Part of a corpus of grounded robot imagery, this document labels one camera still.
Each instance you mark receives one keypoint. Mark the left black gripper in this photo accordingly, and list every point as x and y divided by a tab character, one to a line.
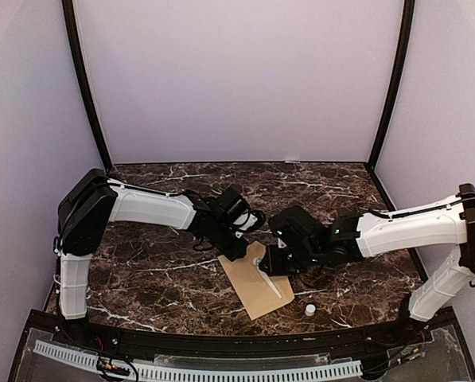
234	255

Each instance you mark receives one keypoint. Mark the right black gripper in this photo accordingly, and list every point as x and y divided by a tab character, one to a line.
273	267

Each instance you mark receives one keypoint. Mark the white letter paper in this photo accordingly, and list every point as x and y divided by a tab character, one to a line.
270	283

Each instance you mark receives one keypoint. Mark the brown kraft envelope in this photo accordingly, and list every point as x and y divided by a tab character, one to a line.
257	297

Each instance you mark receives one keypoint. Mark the white glue bottle cap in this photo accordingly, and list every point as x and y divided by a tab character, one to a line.
310	310

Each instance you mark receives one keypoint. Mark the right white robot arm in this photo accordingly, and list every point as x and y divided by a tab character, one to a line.
304	242

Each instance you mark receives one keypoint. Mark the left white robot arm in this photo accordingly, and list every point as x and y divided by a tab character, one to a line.
98	200

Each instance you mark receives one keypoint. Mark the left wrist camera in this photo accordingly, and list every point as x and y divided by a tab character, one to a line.
248	222

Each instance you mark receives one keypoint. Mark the black front frame rail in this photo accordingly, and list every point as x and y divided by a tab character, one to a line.
368	342

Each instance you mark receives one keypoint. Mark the white slotted cable duct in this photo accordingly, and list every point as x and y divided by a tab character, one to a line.
177	368

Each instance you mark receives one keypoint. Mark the right black corner post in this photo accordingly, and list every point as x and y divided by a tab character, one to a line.
394	83

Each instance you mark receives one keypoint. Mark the black corner post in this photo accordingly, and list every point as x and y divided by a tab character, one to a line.
394	83
68	7

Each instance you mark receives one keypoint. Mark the left black corner post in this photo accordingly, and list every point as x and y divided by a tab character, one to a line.
68	7

